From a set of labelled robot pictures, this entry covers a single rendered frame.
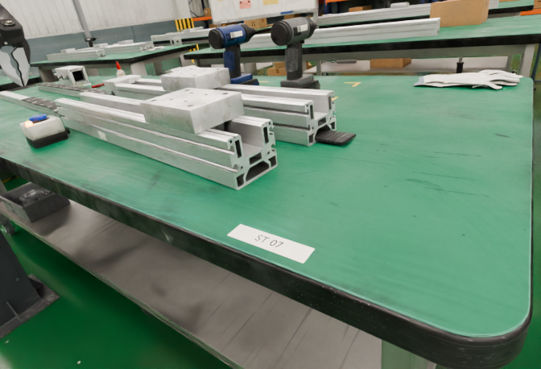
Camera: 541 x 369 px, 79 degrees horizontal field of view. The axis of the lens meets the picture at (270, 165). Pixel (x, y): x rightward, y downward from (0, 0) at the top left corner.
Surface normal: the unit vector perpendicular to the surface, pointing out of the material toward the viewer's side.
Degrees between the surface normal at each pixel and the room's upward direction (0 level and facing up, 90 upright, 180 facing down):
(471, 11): 89
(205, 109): 90
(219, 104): 90
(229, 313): 0
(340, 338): 0
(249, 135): 90
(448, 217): 0
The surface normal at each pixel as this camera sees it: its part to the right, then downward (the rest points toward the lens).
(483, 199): -0.13, -0.90
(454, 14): -0.65, 0.38
